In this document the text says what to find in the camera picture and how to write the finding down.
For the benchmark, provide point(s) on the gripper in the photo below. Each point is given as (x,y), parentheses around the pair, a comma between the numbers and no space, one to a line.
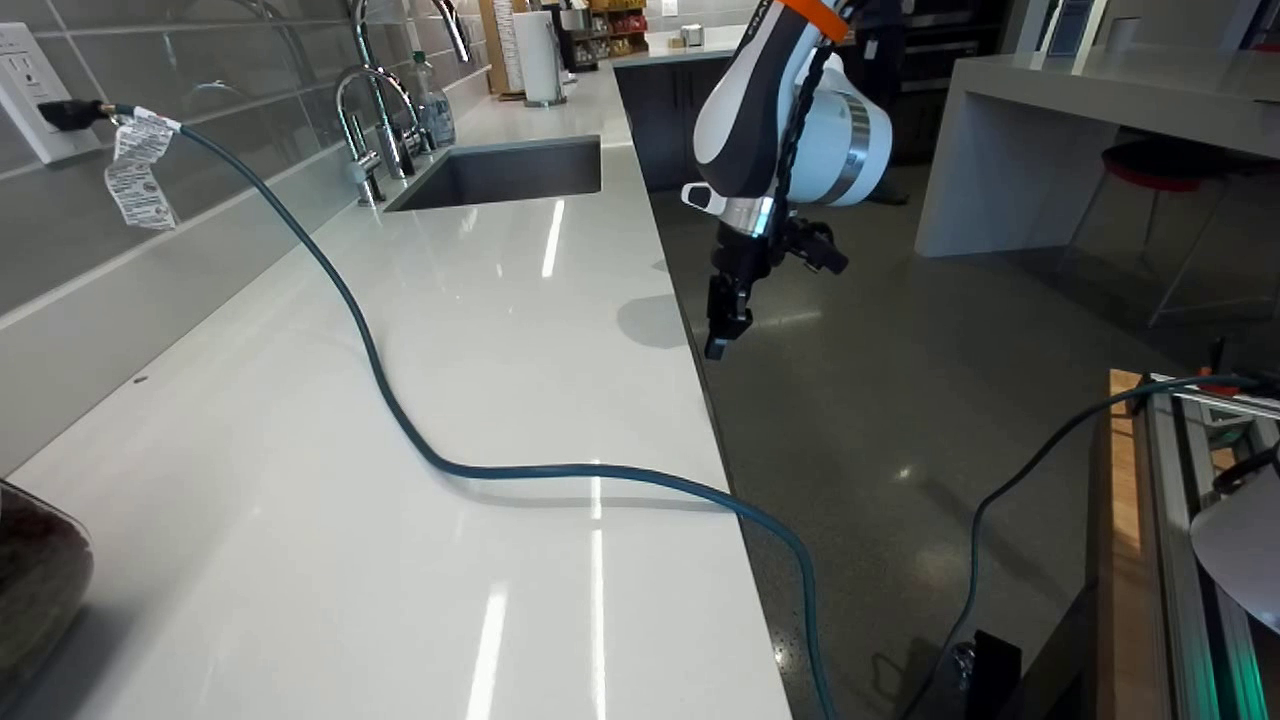
(742,262)

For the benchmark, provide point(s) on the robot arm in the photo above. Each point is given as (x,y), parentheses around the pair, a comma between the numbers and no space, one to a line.
(770,110)

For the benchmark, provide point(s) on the dark cabinet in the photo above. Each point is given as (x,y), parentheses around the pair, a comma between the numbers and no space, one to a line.
(660,120)

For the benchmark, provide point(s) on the small metal container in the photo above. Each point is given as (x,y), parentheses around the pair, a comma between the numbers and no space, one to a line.
(691,36)

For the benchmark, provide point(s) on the dark sink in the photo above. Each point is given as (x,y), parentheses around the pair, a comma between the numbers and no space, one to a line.
(510,172)

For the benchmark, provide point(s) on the shelf with goods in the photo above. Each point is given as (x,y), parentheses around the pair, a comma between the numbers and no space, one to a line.
(615,25)

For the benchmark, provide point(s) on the black built-in oven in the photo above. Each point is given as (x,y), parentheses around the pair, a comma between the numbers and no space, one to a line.
(940,60)

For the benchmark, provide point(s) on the paper towel roll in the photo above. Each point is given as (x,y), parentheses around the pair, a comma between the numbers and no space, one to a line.
(539,55)

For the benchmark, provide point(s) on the white island table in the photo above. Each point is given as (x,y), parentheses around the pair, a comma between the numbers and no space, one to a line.
(1010,150)

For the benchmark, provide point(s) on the clear soap bottle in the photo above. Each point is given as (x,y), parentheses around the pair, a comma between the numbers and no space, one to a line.
(436,110)

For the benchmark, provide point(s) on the tall chrome tap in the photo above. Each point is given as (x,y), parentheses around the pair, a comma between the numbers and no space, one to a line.
(385,120)

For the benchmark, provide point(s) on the small chrome tap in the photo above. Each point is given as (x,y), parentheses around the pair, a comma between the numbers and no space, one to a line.
(360,165)

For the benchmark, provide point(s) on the red stool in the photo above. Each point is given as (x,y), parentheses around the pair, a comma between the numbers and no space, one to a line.
(1155,165)

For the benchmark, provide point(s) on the orange clamp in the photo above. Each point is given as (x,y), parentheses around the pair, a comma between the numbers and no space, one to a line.
(1228,382)

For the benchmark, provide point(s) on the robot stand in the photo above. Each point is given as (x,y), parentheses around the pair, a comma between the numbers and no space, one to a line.
(1165,560)

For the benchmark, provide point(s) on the dark glass jar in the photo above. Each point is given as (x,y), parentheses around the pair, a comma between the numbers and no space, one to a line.
(35,590)

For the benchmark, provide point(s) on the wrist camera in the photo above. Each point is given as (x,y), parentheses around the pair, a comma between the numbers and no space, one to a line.
(815,245)

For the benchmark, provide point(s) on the black bracket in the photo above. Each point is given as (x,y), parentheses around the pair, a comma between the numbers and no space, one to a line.
(985,670)

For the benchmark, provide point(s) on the white wall socket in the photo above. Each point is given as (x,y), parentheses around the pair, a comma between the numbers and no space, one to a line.
(25,90)

